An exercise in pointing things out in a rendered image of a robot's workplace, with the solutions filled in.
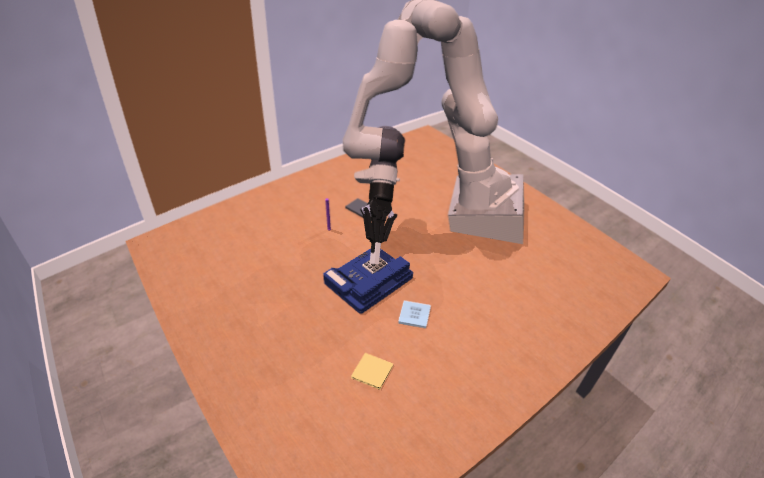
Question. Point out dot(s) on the dark navy phone handset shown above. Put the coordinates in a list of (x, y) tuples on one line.
[(372, 284)]

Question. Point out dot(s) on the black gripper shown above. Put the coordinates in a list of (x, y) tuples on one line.
[(379, 205)]

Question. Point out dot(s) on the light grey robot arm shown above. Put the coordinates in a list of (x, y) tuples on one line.
[(482, 185)]

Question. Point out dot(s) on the yellow sticky note pad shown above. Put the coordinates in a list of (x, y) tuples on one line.
[(372, 371)]

